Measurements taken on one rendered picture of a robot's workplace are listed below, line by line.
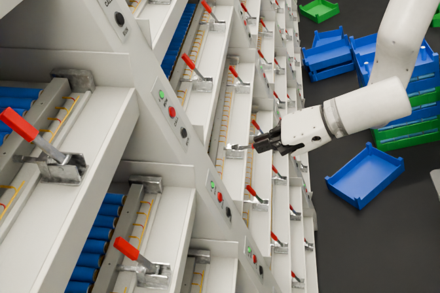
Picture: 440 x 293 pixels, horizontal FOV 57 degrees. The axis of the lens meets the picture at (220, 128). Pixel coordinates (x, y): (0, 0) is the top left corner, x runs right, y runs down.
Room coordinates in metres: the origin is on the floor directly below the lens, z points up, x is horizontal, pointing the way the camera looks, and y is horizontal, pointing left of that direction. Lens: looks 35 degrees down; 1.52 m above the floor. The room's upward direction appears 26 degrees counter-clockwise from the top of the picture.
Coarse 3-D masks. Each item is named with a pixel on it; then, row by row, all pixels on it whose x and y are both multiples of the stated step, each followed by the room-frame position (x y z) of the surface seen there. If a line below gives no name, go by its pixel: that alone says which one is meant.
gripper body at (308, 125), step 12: (312, 108) 0.70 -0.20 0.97; (288, 120) 0.71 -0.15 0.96; (300, 120) 0.69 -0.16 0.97; (312, 120) 0.66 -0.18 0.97; (324, 120) 0.64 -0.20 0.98; (288, 132) 0.68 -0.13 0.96; (300, 132) 0.65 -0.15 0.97; (312, 132) 0.64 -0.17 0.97; (324, 132) 0.63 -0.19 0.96; (288, 144) 0.65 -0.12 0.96; (312, 144) 0.63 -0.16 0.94; (324, 144) 0.63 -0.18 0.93
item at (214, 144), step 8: (224, 72) 1.07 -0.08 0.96; (224, 80) 1.02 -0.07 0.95; (232, 80) 1.04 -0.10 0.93; (224, 88) 0.99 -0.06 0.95; (224, 96) 0.95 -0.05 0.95; (224, 104) 0.94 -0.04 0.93; (216, 112) 0.89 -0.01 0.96; (216, 120) 0.85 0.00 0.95; (224, 120) 0.87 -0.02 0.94; (216, 128) 0.82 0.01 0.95; (216, 136) 0.80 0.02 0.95; (224, 136) 0.81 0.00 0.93; (216, 144) 0.77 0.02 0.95; (216, 152) 0.74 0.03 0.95; (216, 160) 0.74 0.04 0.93
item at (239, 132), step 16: (240, 48) 1.14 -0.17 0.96; (240, 64) 1.14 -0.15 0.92; (240, 96) 0.97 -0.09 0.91; (224, 112) 0.91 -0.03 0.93; (240, 112) 0.90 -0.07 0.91; (224, 128) 0.85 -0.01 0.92; (240, 128) 0.84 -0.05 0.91; (224, 144) 0.79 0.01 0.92; (240, 144) 0.78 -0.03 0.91; (240, 160) 0.73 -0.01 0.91; (224, 176) 0.69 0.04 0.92; (240, 176) 0.68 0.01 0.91; (240, 192) 0.64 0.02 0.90; (240, 208) 0.57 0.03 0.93
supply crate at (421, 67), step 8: (424, 40) 1.45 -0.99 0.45; (360, 56) 1.56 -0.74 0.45; (368, 56) 1.55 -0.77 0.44; (432, 56) 1.31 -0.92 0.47; (360, 64) 1.55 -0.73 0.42; (416, 64) 1.39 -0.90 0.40; (424, 64) 1.30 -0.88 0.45; (432, 64) 1.29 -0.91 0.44; (360, 72) 1.48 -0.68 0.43; (416, 72) 1.32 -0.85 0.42; (424, 72) 1.31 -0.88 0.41; (432, 72) 1.30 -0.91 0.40; (368, 80) 1.38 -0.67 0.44
